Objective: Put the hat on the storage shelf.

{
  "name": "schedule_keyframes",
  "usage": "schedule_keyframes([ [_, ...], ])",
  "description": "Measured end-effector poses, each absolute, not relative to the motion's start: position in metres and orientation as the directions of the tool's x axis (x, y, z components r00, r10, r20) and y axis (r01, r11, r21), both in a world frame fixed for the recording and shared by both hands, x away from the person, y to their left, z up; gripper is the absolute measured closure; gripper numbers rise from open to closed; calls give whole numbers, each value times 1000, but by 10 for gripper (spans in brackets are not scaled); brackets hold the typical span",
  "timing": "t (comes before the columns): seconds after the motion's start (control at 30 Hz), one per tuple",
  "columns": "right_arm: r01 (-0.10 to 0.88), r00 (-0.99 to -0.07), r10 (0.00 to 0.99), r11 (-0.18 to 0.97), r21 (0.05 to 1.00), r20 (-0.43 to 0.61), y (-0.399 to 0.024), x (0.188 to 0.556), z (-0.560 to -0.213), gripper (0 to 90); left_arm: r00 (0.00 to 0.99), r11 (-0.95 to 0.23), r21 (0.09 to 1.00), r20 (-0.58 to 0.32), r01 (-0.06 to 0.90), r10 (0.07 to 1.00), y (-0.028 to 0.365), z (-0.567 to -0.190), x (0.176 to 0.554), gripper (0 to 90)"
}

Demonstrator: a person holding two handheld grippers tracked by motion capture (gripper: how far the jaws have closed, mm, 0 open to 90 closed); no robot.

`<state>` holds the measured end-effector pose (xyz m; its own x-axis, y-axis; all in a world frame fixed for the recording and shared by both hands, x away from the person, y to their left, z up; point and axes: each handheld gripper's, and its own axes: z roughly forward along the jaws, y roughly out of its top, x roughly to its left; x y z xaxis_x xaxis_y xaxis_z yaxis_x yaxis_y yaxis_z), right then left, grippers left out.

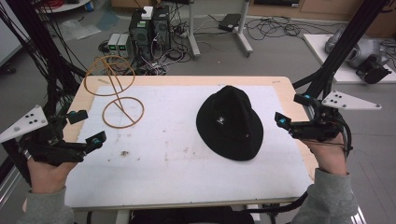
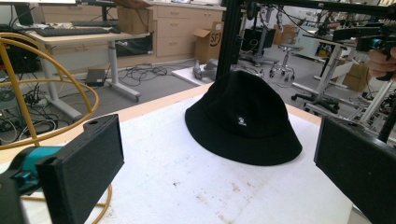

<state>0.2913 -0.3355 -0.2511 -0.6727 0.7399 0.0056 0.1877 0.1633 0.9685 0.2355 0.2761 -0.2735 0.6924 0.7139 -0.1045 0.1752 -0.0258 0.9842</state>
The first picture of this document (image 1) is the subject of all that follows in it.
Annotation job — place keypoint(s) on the small white power unit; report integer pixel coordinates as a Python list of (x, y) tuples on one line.
[(113, 43), (123, 45)]

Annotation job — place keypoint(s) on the silver grey device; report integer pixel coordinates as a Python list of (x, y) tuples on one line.
[(364, 49)]

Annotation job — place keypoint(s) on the white table mat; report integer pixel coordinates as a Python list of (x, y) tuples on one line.
[(174, 168)]

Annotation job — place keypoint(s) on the white floor platform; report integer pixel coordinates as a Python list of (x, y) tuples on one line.
[(320, 53)]

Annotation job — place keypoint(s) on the clear plastic sheet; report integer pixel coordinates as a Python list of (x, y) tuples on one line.
[(79, 29)]

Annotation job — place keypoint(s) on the black device on platform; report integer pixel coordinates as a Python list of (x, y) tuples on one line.
[(372, 71)]

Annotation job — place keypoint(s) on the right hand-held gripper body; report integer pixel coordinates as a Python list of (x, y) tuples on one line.
[(317, 129)]

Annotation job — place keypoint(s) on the blue tape roll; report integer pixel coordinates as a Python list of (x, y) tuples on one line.
[(89, 6)]

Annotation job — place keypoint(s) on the person's left hand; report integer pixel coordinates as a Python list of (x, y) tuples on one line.
[(48, 179)]

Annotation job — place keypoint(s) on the black metal frame strut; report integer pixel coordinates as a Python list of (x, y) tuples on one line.
[(342, 53)]

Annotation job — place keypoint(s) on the black flat box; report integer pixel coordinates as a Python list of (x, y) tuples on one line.
[(229, 22)]

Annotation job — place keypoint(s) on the black brimmed hat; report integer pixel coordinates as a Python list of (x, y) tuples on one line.
[(229, 124)]

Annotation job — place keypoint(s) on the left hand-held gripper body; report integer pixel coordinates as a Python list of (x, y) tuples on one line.
[(46, 149)]

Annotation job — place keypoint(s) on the black computer tower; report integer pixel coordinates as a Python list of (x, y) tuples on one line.
[(161, 29), (140, 34)]

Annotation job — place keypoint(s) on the person's right hand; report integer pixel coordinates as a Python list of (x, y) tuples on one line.
[(330, 158)]

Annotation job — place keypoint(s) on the white metal desk legs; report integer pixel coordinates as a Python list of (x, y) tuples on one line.
[(243, 34)]

